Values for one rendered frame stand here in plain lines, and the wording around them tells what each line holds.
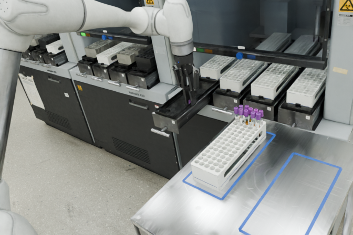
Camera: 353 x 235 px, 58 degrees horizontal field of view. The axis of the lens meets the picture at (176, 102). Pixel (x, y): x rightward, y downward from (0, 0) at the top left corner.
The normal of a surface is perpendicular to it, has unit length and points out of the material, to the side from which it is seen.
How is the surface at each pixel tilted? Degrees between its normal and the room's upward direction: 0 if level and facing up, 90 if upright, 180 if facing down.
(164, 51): 90
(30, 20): 109
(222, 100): 90
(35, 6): 81
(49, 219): 0
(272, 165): 0
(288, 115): 90
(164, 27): 92
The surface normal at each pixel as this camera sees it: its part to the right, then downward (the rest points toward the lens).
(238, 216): -0.15, -0.85
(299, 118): -0.60, 0.48
